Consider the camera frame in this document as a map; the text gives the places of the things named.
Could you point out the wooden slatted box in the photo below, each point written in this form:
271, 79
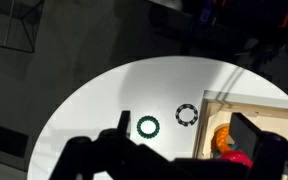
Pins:
210, 106

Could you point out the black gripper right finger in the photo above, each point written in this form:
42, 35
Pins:
247, 133

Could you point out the purple clamp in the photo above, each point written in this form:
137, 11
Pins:
205, 13

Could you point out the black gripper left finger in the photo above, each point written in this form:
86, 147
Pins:
125, 123

